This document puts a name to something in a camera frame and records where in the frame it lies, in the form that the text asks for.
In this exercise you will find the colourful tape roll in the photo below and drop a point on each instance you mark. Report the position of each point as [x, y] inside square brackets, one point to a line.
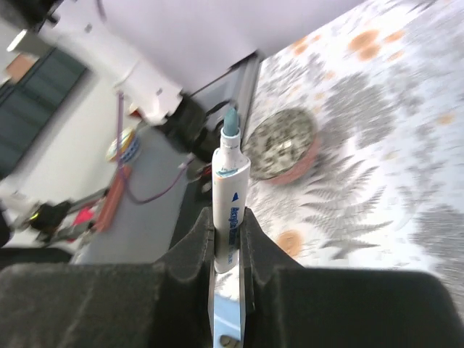
[130, 145]

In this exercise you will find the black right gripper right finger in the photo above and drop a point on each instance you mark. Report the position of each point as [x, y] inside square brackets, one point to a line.
[284, 304]

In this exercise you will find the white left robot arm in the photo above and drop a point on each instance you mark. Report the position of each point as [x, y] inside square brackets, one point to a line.
[80, 28]

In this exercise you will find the green white marker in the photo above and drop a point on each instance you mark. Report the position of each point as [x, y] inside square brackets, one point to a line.
[230, 182]

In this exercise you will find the floral patterned table mat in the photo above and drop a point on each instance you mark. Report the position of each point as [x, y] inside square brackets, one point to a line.
[385, 84]

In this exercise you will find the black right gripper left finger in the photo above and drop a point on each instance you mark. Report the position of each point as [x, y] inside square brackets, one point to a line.
[167, 303]

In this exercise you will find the leaf patterned bowl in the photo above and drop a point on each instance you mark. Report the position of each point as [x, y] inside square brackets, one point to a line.
[283, 147]

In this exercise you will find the aluminium frame rail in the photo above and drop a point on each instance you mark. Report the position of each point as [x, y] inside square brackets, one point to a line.
[236, 88]

